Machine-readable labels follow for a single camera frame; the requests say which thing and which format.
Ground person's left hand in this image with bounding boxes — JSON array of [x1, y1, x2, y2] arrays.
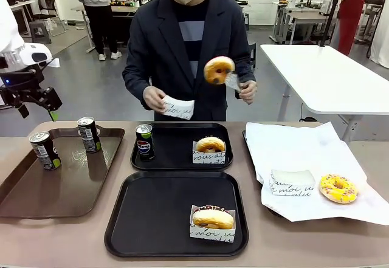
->
[[238, 80, 259, 105]]

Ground black tripod pole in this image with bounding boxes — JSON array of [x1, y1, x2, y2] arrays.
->
[[320, 0, 348, 47]]

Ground tan glazed donut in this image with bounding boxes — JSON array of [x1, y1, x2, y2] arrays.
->
[[194, 136, 225, 154]]

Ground grey plastic stool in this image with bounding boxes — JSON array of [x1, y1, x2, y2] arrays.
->
[[247, 41, 257, 69]]

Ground yellow sprinkled donut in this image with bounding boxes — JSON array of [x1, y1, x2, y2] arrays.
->
[[318, 173, 359, 205]]

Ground grey step stool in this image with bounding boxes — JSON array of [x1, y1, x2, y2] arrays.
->
[[29, 18, 52, 45]]

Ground person's left forearm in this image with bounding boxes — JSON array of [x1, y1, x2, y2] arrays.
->
[[232, 58, 258, 84]]

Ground white paper sheet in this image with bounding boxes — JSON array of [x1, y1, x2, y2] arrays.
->
[[244, 121, 389, 227]]

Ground white-legged background desk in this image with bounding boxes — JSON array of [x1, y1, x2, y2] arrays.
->
[[272, 0, 339, 44]]

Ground black Pepsi soda can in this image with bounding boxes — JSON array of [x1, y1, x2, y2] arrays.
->
[[29, 131, 62, 171], [135, 123, 156, 162], [77, 116, 102, 154]]

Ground person in red apron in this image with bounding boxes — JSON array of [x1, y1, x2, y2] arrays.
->
[[331, 0, 369, 57]]

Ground white printed paper donut box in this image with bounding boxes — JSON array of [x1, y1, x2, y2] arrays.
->
[[160, 95, 196, 121], [189, 204, 237, 244], [269, 168, 316, 196]]

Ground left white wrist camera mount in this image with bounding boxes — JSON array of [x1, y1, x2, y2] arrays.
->
[[42, 57, 61, 69]]

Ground white side table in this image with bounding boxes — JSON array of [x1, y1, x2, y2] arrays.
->
[[260, 43, 389, 143]]

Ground metal serving tongs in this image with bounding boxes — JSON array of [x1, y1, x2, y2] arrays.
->
[[225, 71, 244, 95]]

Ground person in dark blazer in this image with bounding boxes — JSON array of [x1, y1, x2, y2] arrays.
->
[[122, 0, 258, 122]]

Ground person in grey hoodie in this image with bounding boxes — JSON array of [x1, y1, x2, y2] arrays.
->
[[74, 0, 123, 62]]

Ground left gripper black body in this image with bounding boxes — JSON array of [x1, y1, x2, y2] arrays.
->
[[0, 67, 38, 105]]

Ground brown plastic tray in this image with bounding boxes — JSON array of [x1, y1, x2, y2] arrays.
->
[[0, 127, 126, 227]]

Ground person's right hand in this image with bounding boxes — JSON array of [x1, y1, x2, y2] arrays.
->
[[142, 85, 168, 114]]

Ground chocolate sprinkled donut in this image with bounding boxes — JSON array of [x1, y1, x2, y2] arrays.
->
[[191, 205, 236, 230]]

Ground smaller black plastic tray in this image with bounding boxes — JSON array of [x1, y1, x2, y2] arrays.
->
[[130, 122, 234, 171]]

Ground larger black plastic tray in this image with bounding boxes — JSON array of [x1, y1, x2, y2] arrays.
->
[[104, 171, 250, 258]]

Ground person's right forearm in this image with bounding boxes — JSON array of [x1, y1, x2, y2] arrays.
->
[[122, 58, 154, 97]]

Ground grey background desk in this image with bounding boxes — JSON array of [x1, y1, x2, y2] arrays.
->
[[70, 2, 138, 53]]

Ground black office chair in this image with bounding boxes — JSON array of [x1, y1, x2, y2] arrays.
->
[[32, 0, 66, 37]]

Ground orange donut with dark spots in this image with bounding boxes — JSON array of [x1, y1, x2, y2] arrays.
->
[[203, 55, 236, 86]]

